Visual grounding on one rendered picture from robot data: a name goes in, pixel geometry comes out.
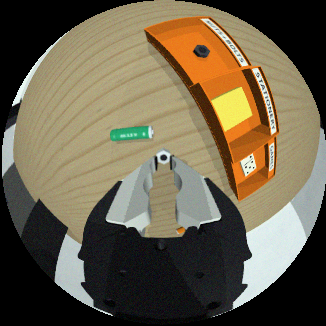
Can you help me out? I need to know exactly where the white domino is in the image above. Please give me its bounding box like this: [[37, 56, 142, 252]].
[[239, 153, 256, 176]]

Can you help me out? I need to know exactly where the yellow sticky note pad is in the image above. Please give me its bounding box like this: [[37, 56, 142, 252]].
[[211, 87, 252, 132]]

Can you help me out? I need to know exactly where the orange rack of bins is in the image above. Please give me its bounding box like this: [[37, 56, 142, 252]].
[[144, 16, 279, 202]]

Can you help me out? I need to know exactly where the green aa battery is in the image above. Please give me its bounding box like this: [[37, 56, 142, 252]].
[[110, 126, 154, 141]]

